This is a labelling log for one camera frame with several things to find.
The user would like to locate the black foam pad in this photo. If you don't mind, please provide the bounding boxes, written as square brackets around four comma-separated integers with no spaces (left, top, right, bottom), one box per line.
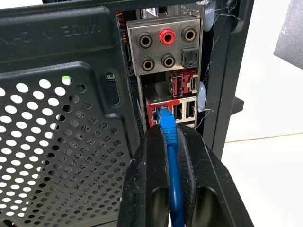
[273,0,303,71]

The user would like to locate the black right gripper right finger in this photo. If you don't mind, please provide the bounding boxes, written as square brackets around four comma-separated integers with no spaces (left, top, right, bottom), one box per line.
[175,123,255,227]

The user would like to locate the black computer tower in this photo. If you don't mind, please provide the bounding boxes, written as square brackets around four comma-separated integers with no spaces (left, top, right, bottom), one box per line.
[0,0,254,227]

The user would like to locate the blue ethernet cable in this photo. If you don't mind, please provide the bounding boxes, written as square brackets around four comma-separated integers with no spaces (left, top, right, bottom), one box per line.
[156,106,186,227]

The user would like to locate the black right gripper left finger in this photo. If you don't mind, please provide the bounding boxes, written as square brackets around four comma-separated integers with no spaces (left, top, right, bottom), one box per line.
[117,124,171,227]

